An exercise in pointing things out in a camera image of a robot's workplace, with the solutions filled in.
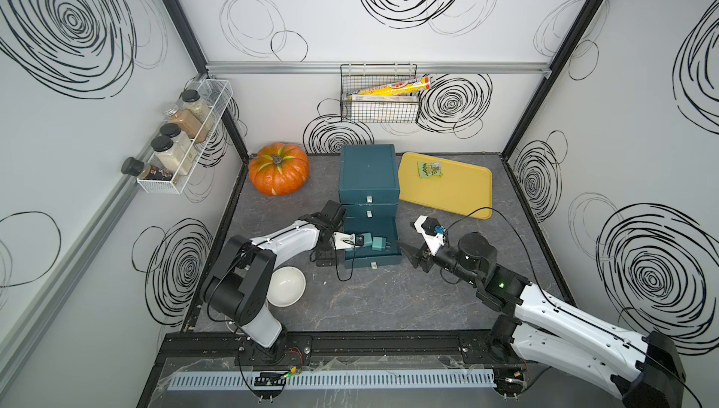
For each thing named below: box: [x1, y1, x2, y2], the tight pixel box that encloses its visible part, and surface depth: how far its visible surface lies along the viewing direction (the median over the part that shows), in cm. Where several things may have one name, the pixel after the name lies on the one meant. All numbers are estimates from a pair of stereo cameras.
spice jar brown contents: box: [167, 108, 209, 144], surface depth 75 cm
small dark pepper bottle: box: [121, 156, 174, 181], surface depth 62 cm
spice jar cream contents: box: [155, 145, 192, 176], surface depth 67 cm
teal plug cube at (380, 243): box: [371, 236, 392, 252], surface depth 93 cm
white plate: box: [265, 265, 307, 308], surface depth 84 cm
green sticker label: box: [417, 161, 444, 178], surface depth 118 cm
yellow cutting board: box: [397, 152, 493, 219], surface depth 114 cm
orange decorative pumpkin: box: [249, 142, 310, 197], surface depth 102 cm
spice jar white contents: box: [170, 131, 199, 163], surface depth 71 cm
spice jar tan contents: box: [180, 88, 215, 127], surface depth 77 cm
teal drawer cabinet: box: [337, 144, 403, 270], surface depth 90 cm
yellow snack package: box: [346, 76, 432, 97], surface depth 88 cm
